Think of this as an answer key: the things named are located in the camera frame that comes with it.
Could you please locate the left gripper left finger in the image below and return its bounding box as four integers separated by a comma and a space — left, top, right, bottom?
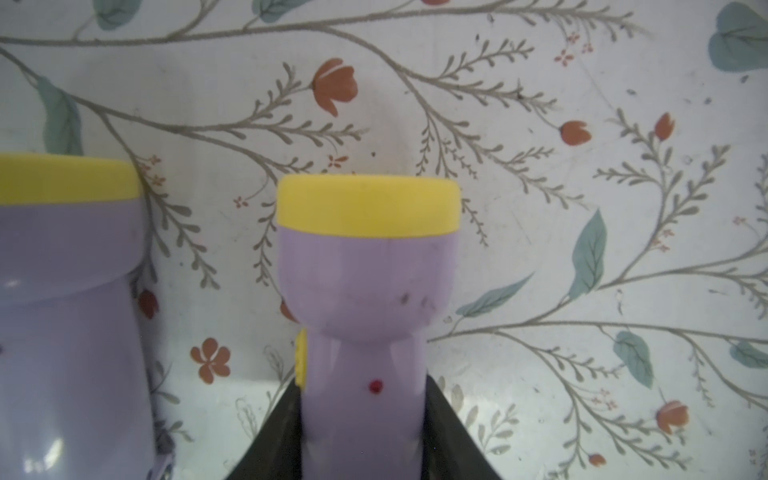
226, 383, 302, 480

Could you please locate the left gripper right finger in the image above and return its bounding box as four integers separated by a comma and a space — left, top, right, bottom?
422, 375, 501, 480

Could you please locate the purple flashlight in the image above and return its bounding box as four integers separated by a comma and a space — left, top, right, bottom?
1, 153, 168, 479
276, 174, 461, 479

